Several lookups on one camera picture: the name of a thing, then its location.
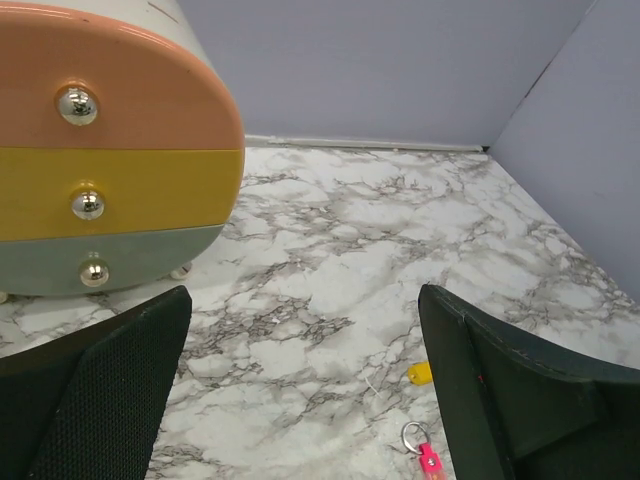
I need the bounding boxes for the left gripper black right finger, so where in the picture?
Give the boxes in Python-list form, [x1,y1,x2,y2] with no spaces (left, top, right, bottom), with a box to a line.
[418,285,639,480]

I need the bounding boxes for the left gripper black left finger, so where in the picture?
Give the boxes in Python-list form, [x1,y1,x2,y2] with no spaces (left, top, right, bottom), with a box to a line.
[1,286,192,480]

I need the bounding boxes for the pink strap keyring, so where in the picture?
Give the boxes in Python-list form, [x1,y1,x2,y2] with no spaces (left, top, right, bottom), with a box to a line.
[401,421,446,480]

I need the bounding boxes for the yellow key tag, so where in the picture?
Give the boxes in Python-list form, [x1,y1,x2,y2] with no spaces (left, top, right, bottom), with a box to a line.
[407,362,433,386]

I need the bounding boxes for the round three-drawer storage box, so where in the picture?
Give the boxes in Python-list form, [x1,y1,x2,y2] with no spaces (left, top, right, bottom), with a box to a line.
[1,1,245,297]

